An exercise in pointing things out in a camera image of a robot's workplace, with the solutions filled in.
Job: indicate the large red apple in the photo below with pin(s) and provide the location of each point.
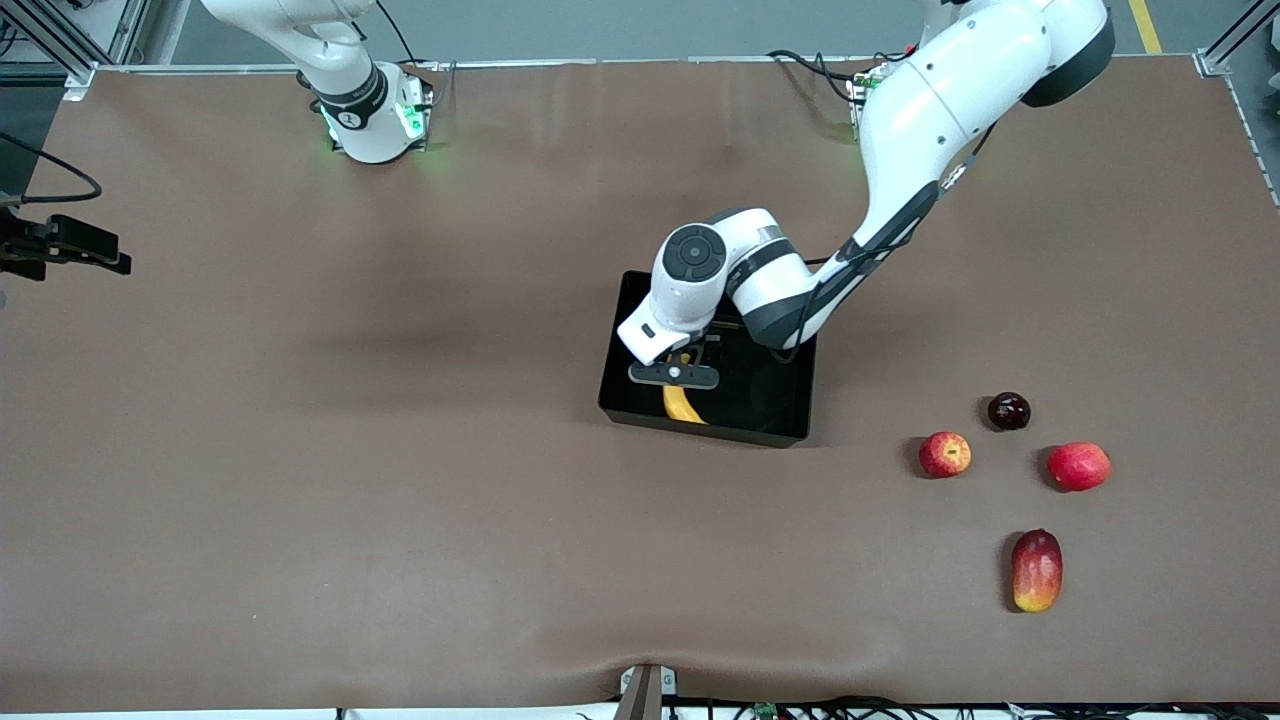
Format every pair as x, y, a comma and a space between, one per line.
1079, 467

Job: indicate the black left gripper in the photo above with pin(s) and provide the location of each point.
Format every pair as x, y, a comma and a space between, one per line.
712, 349

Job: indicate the aluminium corner frame post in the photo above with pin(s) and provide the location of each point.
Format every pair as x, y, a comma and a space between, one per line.
1235, 40

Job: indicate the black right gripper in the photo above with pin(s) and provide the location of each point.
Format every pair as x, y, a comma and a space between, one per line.
22, 246

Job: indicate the aluminium frame profile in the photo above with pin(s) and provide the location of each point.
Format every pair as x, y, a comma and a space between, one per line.
55, 40

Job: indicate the black plastic box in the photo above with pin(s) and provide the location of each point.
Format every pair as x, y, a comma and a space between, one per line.
770, 400

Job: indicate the yellow floor tape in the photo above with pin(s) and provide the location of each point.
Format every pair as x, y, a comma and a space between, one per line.
1146, 28

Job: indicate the red yellow mango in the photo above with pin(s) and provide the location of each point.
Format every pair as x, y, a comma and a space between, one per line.
1037, 570

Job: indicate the yellow banana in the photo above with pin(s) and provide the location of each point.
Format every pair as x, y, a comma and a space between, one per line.
682, 405

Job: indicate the dark purple plum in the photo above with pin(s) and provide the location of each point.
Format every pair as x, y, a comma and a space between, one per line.
1009, 411

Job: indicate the small red yellow apple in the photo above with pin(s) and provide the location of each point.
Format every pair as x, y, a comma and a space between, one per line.
945, 454

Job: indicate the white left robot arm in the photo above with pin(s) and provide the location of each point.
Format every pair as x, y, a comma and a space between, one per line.
930, 90

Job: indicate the brown table mat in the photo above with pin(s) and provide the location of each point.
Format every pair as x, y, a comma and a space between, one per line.
300, 450

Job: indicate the metal camera bracket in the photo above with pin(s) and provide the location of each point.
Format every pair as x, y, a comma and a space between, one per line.
645, 692

